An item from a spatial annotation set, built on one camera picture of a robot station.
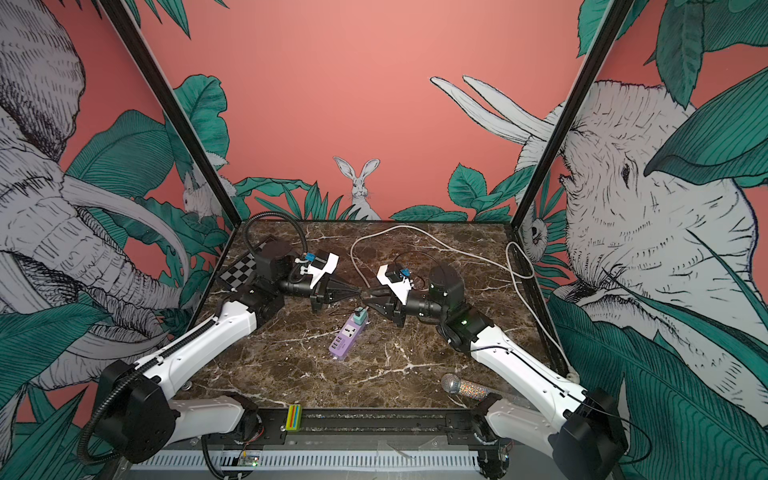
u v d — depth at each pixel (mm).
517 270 1069
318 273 596
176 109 874
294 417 734
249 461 699
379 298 661
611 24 704
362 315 873
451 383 779
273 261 574
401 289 594
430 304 603
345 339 871
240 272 1010
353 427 753
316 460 702
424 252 1113
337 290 638
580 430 382
